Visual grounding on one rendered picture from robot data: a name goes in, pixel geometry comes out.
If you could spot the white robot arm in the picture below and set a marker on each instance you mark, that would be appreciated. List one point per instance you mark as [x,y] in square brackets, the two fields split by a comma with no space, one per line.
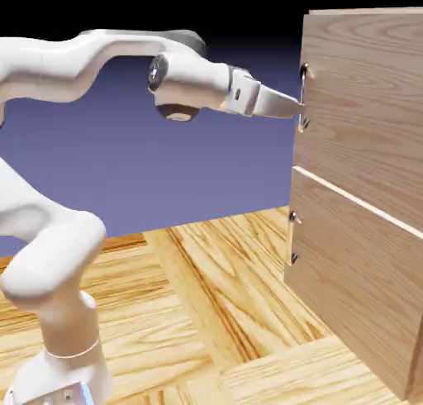
[66,58]

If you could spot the light wood cabinet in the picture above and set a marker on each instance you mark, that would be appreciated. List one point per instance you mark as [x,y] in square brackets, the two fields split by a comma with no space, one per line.
[357,186]

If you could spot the small light wood door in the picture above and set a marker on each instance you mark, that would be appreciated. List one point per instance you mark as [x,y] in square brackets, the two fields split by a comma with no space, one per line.
[350,272]

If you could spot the large light wood door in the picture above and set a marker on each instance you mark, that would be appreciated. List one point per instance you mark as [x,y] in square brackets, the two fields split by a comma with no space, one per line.
[360,114]

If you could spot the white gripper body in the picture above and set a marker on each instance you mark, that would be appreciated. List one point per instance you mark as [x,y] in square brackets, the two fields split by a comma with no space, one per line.
[274,103]

